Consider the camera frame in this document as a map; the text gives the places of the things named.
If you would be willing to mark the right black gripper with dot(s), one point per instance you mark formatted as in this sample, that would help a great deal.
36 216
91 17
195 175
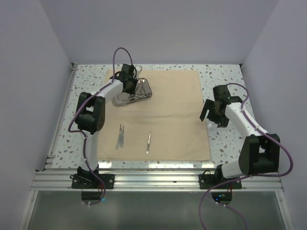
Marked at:
222 122

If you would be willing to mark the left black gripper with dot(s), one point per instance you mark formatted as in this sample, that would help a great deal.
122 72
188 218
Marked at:
132 91

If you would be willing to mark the steel instrument tray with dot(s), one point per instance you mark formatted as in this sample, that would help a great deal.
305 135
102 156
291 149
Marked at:
123 99

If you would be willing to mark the beige cloth wrap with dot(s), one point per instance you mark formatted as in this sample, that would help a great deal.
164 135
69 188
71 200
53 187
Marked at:
172 114

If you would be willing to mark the steel tweezers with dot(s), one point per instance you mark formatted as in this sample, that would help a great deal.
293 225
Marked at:
148 143

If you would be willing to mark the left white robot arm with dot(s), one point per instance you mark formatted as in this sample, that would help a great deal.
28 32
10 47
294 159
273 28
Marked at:
91 111

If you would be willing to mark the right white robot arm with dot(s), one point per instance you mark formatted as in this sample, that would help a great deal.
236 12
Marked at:
260 151

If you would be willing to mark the steel scissors in tray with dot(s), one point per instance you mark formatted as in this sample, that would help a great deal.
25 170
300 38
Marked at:
143 91

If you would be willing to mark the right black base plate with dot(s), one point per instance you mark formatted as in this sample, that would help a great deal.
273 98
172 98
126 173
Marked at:
208 180

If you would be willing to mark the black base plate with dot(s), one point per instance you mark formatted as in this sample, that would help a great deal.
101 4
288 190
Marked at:
208 180
84 179

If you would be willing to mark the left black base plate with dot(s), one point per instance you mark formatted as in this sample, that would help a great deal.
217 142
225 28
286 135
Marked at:
84 179

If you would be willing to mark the aluminium rail frame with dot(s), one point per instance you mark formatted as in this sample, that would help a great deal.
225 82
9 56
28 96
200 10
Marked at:
65 155

